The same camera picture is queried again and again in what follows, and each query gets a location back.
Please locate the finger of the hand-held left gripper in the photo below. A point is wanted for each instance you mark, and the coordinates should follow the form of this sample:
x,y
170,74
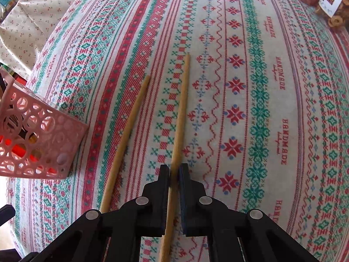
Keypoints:
x,y
6,215

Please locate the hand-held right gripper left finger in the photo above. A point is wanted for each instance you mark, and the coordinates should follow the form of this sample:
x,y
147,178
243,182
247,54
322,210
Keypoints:
x,y
165,176

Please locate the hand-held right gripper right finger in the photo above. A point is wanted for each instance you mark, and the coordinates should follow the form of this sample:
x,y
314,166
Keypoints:
x,y
183,176

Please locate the wooden chopstick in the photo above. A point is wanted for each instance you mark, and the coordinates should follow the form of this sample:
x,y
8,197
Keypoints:
x,y
181,114
128,139

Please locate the pink perforated plastic basket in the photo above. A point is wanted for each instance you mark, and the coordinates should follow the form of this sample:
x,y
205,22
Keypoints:
x,y
54,131

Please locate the white floral cloth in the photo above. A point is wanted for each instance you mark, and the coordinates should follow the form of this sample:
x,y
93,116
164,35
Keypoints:
x,y
35,19

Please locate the blue label jar black lid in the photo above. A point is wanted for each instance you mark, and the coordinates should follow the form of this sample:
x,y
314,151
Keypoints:
x,y
8,0

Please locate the jar of brown dried rings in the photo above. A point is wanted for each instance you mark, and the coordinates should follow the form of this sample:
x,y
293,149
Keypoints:
x,y
334,2

